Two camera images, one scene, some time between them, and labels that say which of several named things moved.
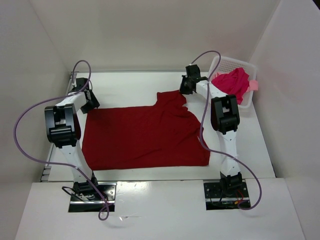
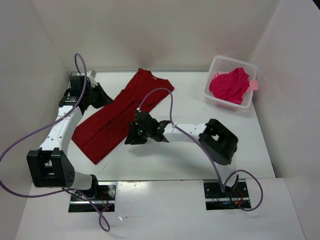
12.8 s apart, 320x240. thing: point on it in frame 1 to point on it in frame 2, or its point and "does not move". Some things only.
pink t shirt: (236, 82) does not move
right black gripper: (182, 89) to (132, 137)
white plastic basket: (226, 64) does not move
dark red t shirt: (163, 135) to (102, 130)
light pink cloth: (253, 85) does not move
